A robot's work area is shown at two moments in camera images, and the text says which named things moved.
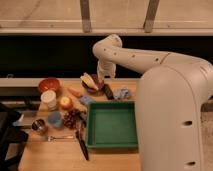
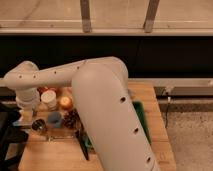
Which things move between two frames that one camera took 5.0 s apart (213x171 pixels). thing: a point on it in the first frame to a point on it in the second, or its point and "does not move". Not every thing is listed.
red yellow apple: x=66 y=103 does not move
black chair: x=12 y=138 does not move
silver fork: x=51 y=138 does not move
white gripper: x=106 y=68 to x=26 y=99
